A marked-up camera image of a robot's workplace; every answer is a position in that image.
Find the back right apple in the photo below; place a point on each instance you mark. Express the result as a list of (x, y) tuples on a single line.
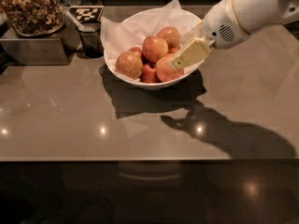
[(171, 35)]

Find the white paper liner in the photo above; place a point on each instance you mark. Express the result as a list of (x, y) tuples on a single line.
[(124, 34)]

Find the front left apple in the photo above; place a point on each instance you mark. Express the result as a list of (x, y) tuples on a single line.
[(129, 64)]

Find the metal box stand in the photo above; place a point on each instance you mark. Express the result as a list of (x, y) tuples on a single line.
[(56, 49)]

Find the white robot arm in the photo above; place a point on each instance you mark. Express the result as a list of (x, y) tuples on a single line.
[(254, 15)]

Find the front right apple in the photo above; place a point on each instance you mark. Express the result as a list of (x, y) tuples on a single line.
[(165, 72)]

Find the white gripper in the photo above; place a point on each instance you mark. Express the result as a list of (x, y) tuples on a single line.
[(223, 24)]

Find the dark cup with scoop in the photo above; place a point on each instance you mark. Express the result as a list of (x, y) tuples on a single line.
[(89, 33)]

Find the black white marker tag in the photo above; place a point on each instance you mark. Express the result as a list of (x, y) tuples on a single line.
[(87, 13)]

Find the small red left apple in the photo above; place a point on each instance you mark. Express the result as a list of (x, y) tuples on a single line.
[(137, 50)]

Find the glass jar of nuts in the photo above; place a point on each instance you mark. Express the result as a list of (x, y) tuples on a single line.
[(33, 17)]

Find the red right apple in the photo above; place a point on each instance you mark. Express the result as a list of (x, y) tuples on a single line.
[(173, 50)]

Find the red bottom apple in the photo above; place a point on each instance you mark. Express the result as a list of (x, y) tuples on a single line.
[(149, 74)]

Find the top centre apple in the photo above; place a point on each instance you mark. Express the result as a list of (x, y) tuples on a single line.
[(154, 48)]

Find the white bowl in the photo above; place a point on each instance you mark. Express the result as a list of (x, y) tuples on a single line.
[(157, 84)]

